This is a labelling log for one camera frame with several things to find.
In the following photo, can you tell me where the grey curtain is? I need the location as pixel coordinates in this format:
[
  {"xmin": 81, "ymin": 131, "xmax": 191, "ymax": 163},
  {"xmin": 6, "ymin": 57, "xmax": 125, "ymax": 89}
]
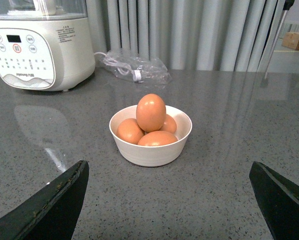
[{"xmin": 86, "ymin": 0, "xmax": 285, "ymax": 72}]

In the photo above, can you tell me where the brown egg front in bowl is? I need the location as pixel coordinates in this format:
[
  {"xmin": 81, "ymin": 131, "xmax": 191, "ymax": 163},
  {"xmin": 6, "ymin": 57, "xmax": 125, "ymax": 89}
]
[{"xmin": 137, "ymin": 130, "xmax": 178, "ymax": 147}]

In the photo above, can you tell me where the white round bowl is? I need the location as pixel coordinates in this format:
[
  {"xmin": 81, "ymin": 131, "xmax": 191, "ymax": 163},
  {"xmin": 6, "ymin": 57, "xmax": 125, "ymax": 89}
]
[{"xmin": 109, "ymin": 105, "xmax": 193, "ymax": 167}]

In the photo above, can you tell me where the white power cable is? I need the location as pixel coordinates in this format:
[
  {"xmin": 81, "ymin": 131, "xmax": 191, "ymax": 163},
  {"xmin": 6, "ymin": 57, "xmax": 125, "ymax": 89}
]
[{"xmin": 93, "ymin": 51, "xmax": 142, "ymax": 83}]

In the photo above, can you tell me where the brown egg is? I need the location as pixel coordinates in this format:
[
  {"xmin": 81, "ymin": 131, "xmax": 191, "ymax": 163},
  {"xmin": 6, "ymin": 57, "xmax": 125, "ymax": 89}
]
[
  {"xmin": 136, "ymin": 93, "xmax": 166, "ymax": 133},
  {"xmin": 159, "ymin": 114, "xmax": 177, "ymax": 134},
  {"xmin": 116, "ymin": 118, "xmax": 145, "ymax": 145},
  {"xmin": 137, "ymin": 130, "xmax": 178, "ymax": 147}
]

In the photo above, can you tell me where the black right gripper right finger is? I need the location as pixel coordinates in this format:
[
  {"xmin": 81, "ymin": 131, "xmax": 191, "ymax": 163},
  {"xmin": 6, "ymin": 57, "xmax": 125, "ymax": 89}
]
[{"xmin": 249, "ymin": 161, "xmax": 299, "ymax": 240}]

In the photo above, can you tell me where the white Joyoung soymilk machine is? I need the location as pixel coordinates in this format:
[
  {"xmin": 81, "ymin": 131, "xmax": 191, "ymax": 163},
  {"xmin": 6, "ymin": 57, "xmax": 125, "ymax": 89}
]
[{"xmin": 0, "ymin": 0, "xmax": 96, "ymax": 91}]

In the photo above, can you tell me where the clear plastic bag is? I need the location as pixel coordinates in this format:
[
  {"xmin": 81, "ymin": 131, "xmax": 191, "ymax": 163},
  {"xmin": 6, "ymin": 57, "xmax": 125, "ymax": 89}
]
[{"xmin": 94, "ymin": 48, "xmax": 172, "ymax": 85}]

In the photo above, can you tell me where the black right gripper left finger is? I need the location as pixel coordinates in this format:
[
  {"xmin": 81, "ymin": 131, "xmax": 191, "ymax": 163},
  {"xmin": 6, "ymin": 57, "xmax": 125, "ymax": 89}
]
[{"xmin": 0, "ymin": 160, "xmax": 89, "ymax": 240}]

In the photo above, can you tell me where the cardboard box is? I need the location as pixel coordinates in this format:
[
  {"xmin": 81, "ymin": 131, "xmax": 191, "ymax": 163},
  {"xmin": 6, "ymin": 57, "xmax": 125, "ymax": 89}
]
[{"xmin": 282, "ymin": 32, "xmax": 299, "ymax": 51}]

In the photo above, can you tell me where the brown egg back in bowl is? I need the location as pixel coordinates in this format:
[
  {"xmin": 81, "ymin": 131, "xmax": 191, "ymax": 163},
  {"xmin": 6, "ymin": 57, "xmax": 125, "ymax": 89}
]
[{"xmin": 159, "ymin": 114, "xmax": 177, "ymax": 134}]

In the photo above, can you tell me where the metal stand pole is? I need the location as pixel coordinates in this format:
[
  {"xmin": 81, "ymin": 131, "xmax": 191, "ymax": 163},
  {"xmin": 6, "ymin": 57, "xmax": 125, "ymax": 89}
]
[{"xmin": 264, "ymin": 0, "xmax": 295, "ymax": 80}]

